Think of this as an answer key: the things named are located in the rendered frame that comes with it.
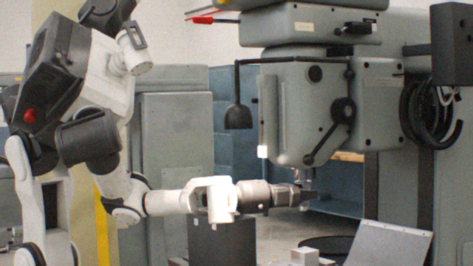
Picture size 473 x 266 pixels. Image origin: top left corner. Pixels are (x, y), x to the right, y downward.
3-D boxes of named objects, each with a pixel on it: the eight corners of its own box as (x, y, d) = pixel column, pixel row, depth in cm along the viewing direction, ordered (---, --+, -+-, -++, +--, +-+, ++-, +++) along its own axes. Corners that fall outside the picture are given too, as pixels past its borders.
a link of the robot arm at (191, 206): (225, 175, 158) (177, 179, 163) (227, 210, 157) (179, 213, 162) (235, 176, 164) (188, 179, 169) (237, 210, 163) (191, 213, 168)
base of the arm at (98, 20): (72, 24, 164) (110, 27, 163) (85, -13, 169) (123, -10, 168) (83, 52, 178) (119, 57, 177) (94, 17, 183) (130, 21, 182)
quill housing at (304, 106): (298, 171, 154) (295, 41, 152) (253, 165, 172) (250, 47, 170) (355, 165, 164) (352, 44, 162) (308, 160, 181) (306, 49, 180)
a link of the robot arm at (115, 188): (103, 222, 169) (80, 179, 151) (113, 182, 177) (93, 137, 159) (142, 227, 168) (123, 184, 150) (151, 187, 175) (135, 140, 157)
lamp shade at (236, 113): (217, 129, 153) (216, 103, 153) (234, 128, 159) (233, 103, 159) (242, 129, 149) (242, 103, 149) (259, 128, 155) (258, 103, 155)
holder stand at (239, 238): (227, 279, 191) (225, 217, 189) (188, 266, 208) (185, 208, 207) (256, 273, 198) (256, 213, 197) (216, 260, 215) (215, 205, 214)
